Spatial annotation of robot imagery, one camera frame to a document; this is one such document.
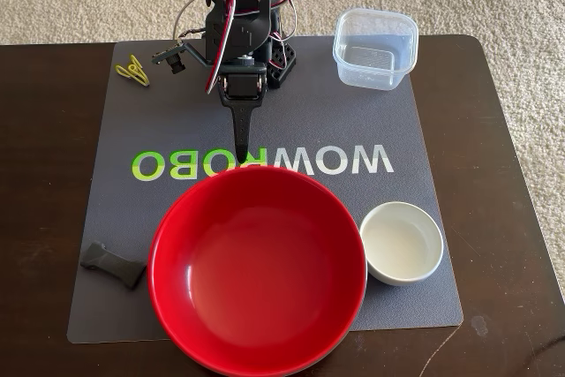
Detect clear plastic container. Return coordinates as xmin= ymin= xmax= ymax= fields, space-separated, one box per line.
xmin=332 ymin=7 xmax=419 ymax=92

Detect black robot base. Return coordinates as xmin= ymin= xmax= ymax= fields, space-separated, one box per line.
xmin=263 ymin=12 xmax=298 ymax=89

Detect grey camera cable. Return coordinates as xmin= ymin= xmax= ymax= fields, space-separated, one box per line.
xmin=171 ymin=0 xmax=211 ymax=41

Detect yellow clip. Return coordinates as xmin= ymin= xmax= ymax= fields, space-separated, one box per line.
xmin=114 ymin=54 xmax=151 ymax=88

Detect red white ribbon cable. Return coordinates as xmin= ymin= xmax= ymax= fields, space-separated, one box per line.
xmin=204 ymin=0 xmax=237 ymax=95

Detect small white bowl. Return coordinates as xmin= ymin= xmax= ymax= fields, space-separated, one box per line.
xmin=359 ymin=201 xmax=444 ymax=288

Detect dark camera mount bracket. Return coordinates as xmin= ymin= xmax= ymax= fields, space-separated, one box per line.
xmin=181 ymin=40 xmax=222 ymax=70

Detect grey WOWROBO mat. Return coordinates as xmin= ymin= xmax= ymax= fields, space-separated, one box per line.
xmin=65 ymin=34 xmax=465 ymax=346

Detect red bowl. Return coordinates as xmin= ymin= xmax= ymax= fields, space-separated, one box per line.
xmin=147 ymin=164 xmax=368 ymax=376

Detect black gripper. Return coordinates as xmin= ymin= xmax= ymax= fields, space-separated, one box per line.
xmin=216 ymin=61 xmax=269 ymax=165

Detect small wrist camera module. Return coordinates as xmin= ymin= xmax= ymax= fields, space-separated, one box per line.
xmin=151 ymin=43 xmax=188 ymax=77

